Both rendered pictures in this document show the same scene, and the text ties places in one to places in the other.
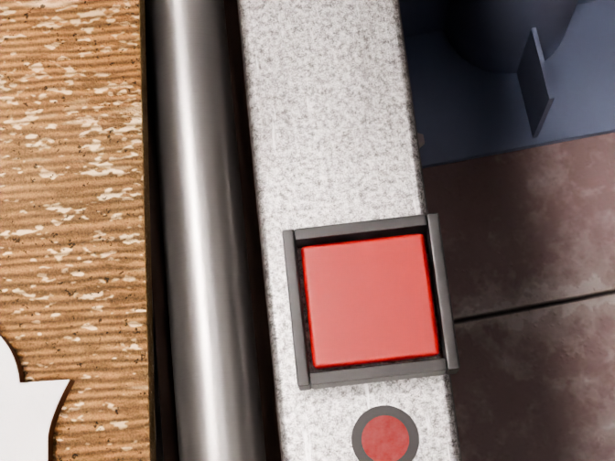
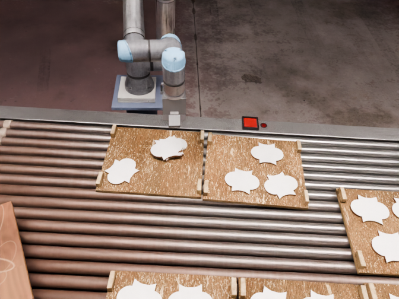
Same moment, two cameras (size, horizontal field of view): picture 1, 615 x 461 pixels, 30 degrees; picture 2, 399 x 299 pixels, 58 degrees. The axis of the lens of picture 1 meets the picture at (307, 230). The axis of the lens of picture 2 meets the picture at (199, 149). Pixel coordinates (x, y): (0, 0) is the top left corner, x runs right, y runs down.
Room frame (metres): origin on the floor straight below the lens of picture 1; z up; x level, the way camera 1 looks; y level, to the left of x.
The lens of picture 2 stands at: (0.44, 1.18, 2.10)
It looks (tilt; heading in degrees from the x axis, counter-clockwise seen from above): 48 degrees down; 265
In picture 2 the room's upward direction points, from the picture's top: 4 degrees clockwise
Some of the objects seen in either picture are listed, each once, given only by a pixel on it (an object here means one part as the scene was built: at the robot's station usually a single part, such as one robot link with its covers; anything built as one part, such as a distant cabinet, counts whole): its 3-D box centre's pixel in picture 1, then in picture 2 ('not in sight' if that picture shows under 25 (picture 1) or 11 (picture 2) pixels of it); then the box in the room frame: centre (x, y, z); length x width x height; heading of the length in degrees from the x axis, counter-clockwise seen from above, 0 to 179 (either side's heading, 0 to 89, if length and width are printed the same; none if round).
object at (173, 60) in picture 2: not in sight; (173, 66); (0.46, 0.18, 1.38); 0.09 x 0.08 x 0.11; 95
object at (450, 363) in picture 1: (369, 301); (250, 123); (0.11, -0.02, 0.92); 0.08 x 0.08 x 0.02; 86
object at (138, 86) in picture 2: not in sight; (139, 78); (0.65, -0.32, 0.95); 0.15 x 0.15 x 0.10
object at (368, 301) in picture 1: (369, 302); (250, 123); (0.11, -0.02, 0.92); 0.06 x 0.06 x 0.01; 86
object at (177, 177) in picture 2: not in sight; (154, 160); (0.55, 0.21, 0.93); 0.41 x 0.35 x 0.02; 175
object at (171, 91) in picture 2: not in sight; (173, 85); (0.47, 0.18, 1.30); 0.08 x 0.08 x 0.05
